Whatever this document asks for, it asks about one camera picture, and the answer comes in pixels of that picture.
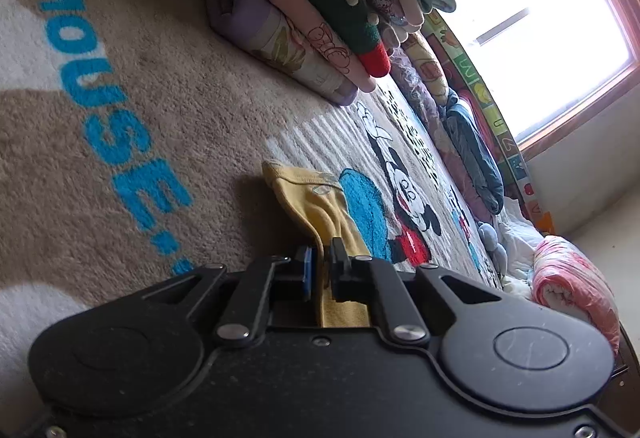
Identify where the stack of folded clothes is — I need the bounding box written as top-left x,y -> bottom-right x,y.
197,0 -> 458,107

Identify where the yellow garment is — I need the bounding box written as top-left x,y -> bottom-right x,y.
261,160 -> 373,329

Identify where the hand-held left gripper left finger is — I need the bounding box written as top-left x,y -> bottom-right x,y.
141,246 -> 316,348

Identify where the colourful alphabet mat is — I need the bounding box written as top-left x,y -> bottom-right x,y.
420,10 -> 556,235

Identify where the window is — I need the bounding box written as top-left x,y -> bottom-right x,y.
425,0 -> 640,160

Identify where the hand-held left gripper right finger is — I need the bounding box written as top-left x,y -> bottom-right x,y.
326,237 -> 502,345

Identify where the dark blue jacket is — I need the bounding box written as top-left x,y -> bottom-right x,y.
440,90 -> 506,217

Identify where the pink striped rolled bundle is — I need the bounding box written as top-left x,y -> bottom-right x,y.
530,234 -> 622,357

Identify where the printed cartoon blanket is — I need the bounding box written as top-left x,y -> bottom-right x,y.
0,0 -> 506,438

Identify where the grey plush toy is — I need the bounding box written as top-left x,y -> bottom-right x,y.
477,222 -> 509,277

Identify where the purple quilt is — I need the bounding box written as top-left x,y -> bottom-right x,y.
385,30 -> 496,219

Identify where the white crumpled cloth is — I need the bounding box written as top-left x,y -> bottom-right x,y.
495,198 -> 544,295

